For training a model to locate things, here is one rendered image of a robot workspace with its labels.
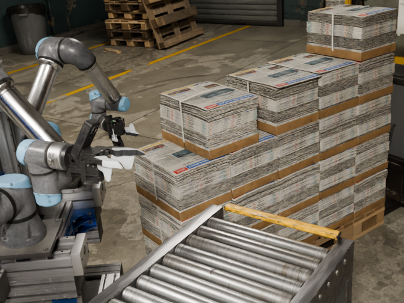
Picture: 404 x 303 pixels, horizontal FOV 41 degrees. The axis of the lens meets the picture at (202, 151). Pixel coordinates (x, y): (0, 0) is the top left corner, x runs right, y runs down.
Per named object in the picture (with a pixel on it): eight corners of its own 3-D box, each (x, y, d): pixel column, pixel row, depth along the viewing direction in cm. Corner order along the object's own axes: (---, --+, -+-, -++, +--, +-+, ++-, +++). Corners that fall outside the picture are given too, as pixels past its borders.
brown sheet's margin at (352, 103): (267, 103, 295) (267, 95, 293) (304, 91, 310) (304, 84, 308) (320, 119, 266) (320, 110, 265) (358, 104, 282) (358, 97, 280)
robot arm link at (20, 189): (44, 205, 186) (36, 170, 180) (17, 225, 174) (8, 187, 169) (16, 201, 190) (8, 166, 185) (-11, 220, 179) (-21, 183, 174)
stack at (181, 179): (149, 294, 283) (129, 149, 250) (305, 216, 344) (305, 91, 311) (192, 333, 253) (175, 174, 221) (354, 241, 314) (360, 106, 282)
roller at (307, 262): (202, 234, 193) (201, 222, 191) (326, 271, 167) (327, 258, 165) (194, 240, 189) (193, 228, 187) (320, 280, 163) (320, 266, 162)
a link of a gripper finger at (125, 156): (146, 167, 147) (112, 168, 146) (145, 146, 145) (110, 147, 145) (145, 171, 144) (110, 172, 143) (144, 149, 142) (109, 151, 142)
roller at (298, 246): (212, 225, 197) (211, 213, 196) (335, 260, 172) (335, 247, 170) (204, 232, 194) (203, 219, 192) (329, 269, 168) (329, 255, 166)
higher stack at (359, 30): (304, 217, 343) (305, 11, 293) (336, 201, 359) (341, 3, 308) (353, 241, 314) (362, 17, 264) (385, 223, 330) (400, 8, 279)
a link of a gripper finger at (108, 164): (124, 184, 134) (105, 175, 141) (122, 162, 132) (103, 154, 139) (113, 187, 132) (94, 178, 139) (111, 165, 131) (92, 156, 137)
